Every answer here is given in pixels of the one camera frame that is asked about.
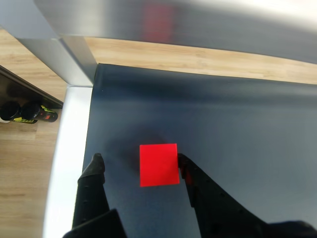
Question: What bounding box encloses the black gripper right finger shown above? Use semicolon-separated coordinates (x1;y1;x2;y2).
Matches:
177;153;273;238

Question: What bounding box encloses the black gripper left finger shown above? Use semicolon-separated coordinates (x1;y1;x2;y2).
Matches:
61;153;128;238

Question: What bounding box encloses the red cube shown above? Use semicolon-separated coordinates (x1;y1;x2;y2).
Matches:
139;143;180;188

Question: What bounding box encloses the dark grey table mat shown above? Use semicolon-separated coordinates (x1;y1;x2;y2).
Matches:
81;63;317;238

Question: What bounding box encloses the black can yellow label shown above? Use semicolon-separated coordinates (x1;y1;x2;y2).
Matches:
0;100;22;124
19;102;59;124

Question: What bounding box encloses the dark brown cabinet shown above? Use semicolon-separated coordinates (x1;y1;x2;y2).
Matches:
0;64;64;110

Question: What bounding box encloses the silver metal beam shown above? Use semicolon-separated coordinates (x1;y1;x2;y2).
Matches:
33;0;317;65

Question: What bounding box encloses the silver metal post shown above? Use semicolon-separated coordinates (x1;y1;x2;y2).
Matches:
0;0;99;87

